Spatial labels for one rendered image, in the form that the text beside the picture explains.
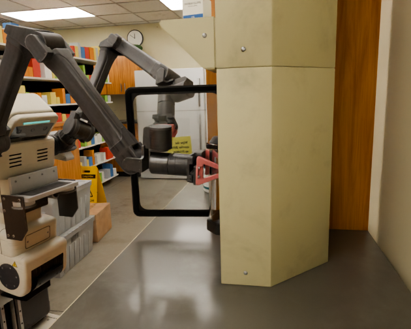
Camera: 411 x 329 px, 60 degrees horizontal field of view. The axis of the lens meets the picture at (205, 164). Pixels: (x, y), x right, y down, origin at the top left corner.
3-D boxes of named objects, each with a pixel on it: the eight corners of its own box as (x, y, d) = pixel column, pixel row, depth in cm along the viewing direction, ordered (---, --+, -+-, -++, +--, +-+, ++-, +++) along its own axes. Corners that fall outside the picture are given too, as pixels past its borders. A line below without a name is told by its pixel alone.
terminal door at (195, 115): (229, 217, 109) (228, 83, 102) (133, 216, 112) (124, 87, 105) (229, 216, 110) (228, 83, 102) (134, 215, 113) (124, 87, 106)
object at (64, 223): (96, 214, 324) (92, 179, 317) (57, 241, 265) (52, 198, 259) (55, 213, 331) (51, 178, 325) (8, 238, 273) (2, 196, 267)
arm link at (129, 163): (137, 162, 100) (122, 170, 92) (136, 121, 96) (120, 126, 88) (178, 166, 96) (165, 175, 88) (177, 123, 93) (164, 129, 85)
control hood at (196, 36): (233, 76, 102) (233, 40, 101) (216, 68, 71) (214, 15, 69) (194, 78, 105) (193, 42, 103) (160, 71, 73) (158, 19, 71)
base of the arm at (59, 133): (64, 134, 158) (44, 137, 147) (75, 123, 155) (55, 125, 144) (76, 149, 158) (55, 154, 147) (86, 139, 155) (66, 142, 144)
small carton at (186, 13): (211, 28, 83) (211, 0, 81) (203, 25, 78) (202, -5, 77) (192, 31, 84) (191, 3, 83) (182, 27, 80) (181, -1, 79)
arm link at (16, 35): (33, 14, 97) (3, 8, 88) (72, 40, 96) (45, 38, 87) (-13, 143, 114) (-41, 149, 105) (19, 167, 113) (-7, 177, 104)
